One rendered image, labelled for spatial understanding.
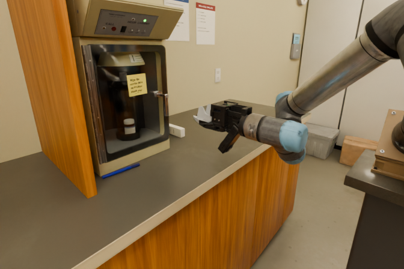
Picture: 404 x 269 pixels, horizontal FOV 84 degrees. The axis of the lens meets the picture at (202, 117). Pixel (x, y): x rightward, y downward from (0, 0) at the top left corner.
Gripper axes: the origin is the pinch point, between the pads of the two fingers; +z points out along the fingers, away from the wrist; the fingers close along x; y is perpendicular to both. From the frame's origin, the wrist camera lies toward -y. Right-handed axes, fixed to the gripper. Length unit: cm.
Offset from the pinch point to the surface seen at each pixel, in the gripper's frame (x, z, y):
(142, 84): 7.1, 21.4, 10.3
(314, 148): -242, 18, -101
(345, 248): -108, -44, -114
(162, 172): 9.9, 9.1, -20.4
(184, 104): -56, 66, -17
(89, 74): 25.7, 21.5, 15.6
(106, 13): 21.6, 14.1, 32.6
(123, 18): 16.1, 15.0, 31.7
